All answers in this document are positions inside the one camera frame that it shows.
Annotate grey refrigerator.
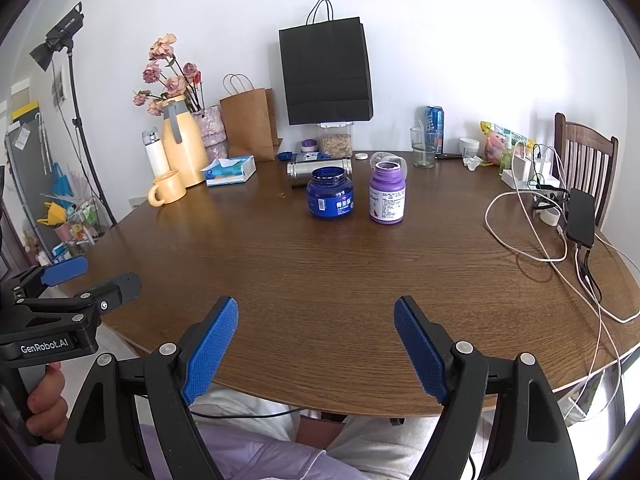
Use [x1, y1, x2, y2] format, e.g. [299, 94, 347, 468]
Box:
[4, 114, 57, 263]

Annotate cluttered storage rack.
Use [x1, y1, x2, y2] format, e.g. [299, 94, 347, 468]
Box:
[36, 160, 117, 267]

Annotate small yellow-green bottle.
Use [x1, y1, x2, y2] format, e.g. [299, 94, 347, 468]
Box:
[499, 135, 516, 176]

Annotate studio light on stand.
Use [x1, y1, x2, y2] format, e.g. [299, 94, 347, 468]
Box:
[28, 2, 119, 227]

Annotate clear cereal container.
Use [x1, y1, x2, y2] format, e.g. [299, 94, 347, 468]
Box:
[317, 120, 355, 159]

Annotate thin black cable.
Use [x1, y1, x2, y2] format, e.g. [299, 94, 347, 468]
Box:
[189, 406, 307, 419]

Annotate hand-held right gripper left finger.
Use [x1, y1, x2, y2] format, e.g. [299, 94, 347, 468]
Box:
[54, 296, 239, 480]

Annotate stainless steel cup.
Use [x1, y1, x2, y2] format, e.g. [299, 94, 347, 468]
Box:
[286, 156, 353, 190]

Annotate wooden chair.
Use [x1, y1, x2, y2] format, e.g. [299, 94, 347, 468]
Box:
[553, 112, 620, 231]

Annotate white thermos bottle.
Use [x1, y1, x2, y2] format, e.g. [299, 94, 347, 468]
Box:
[141, 128, 171, 179]

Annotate brown paper bag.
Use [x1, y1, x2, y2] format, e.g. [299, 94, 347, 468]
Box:
[220, 74, 284, 162]

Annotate white power strip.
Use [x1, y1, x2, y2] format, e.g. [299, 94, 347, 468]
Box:
[501, 167, 562, 192]

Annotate white charger plug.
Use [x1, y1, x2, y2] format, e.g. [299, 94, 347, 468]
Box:
[512, 141, 537, 182]

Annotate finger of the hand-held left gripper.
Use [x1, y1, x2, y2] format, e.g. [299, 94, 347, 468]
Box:
[0, 256, 90, 302]
[0, 272, 142, 345]

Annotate blue jar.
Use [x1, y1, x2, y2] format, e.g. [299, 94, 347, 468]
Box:
[306, 166, 355, 220]

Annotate yellow thermos jug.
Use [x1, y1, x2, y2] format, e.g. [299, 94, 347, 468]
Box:
[161, 95, 210, 188]

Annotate pink vase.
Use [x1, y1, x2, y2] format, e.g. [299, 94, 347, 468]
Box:
[192, 105, 230, 162]

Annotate blue drink can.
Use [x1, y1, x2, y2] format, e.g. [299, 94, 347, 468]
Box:
[425, 106, 445, 156]

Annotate black phone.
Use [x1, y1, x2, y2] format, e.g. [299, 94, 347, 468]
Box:
[565, 188, 597, 249]

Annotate black paper bag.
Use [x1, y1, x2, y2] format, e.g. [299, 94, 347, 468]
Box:
[279, 0, 375, 127]

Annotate yellow mug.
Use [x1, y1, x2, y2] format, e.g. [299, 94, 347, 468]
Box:
[147, 170, 187, 207]

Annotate blue tissue box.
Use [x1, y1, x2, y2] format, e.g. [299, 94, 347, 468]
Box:
[204, 155, 258, 187]

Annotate clear drinking glass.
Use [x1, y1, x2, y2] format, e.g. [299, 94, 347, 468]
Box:
[410, 126, 440, 168]

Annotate yellow box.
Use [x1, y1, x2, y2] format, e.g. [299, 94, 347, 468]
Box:
[10, 101, 40, 124]

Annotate purple bottle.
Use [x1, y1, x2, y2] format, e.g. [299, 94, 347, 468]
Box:
[369, 161, 406, 225]

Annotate white charging cable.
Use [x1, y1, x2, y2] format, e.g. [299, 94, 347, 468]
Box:
[483, 189, 571, 264]
[555, 245, 640, 418]

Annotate person's legs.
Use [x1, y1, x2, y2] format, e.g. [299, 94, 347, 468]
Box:
[135, 382, 496, 480]

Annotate colourful snack bag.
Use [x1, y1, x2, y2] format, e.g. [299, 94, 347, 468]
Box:
[479, 120, 537, 167]

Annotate dried pink flowers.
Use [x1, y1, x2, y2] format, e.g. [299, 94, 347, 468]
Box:
[132, 34, 203, 117]

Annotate person's left hand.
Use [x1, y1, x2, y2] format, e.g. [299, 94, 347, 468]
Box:
[26, 362, 69, 432]

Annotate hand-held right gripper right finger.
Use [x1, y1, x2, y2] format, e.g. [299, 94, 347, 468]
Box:
[393, 296, 581, 480]

